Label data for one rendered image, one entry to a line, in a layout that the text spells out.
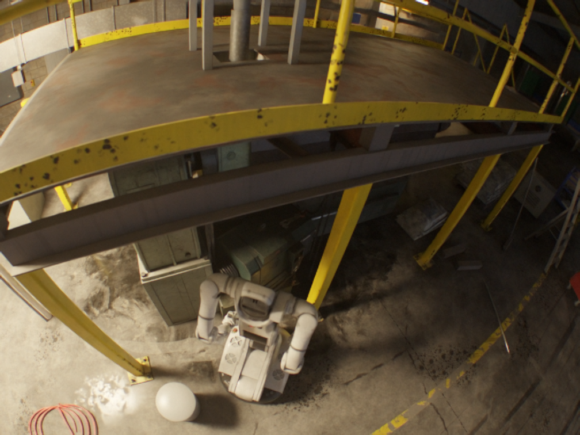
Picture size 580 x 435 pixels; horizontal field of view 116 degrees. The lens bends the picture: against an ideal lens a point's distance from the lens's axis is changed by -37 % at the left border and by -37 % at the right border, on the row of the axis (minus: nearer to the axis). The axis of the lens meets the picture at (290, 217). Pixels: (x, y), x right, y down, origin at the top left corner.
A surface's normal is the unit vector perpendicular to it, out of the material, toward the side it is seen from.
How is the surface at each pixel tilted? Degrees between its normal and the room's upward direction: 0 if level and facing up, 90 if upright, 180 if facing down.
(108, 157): 90
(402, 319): 0
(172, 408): 1
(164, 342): 0
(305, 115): 90
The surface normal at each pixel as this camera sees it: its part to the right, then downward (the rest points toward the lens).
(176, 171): 0.44, 0.56
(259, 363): 0.00, -0.37
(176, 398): 0.11, -0.69
